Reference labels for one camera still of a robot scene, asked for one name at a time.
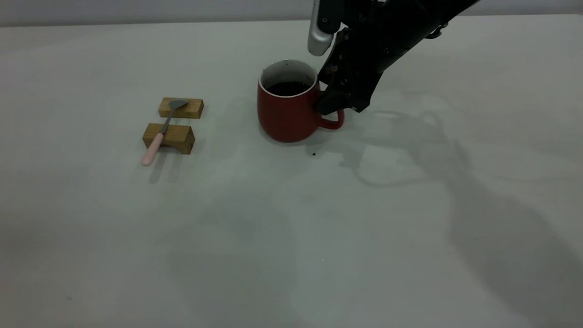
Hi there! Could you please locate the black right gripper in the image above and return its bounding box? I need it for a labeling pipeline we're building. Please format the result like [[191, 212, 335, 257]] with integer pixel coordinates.
[[313, 26, 410, 116]]

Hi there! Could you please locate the dark coffee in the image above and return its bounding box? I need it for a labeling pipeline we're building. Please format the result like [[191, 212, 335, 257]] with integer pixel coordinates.
[[266, 81, 311, 97]]

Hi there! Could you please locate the red ceramic mug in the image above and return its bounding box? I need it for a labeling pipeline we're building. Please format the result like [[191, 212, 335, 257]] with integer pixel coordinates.
[[257, 60, 345, 143]]

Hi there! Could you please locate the arched wooden block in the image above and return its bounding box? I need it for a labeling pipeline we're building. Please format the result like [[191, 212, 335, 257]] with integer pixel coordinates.
[[143, 123, 196, 155]]

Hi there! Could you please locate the grey wrist camera housing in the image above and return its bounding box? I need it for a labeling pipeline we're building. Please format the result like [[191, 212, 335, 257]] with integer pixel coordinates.
[[307, 0, 347, 56]]

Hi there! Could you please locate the flat wooden block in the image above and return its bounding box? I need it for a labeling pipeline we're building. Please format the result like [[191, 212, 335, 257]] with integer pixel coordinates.
[[159, 97, 205, 119]]

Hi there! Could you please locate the pink-handled metal spoon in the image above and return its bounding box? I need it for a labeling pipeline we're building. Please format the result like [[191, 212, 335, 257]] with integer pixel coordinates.
[[142, 98, 188, 167]]

